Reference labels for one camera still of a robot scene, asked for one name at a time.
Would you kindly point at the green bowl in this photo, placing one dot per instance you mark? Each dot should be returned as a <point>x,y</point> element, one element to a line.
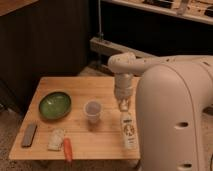
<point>55,105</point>

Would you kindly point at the white plastic bottle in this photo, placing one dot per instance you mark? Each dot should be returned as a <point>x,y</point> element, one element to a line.
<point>127,127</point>

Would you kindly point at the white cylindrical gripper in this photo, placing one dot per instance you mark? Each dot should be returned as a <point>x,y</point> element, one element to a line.
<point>123,89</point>

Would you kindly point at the metal frame rail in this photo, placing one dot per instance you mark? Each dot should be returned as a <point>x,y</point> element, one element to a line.
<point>108,48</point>

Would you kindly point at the orange carrot toy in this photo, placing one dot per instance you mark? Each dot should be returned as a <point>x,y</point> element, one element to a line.
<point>67,149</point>

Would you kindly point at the background shelf with items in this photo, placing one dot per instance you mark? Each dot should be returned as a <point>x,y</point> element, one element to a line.
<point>194,10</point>

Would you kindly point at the dark grey rectangular block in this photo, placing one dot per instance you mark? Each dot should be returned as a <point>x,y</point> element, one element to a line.
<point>29,135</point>

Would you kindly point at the clear plastic cup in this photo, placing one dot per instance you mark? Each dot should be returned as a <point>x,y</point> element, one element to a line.
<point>92,110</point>

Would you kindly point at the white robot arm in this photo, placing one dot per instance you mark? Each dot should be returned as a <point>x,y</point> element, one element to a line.
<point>170,94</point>

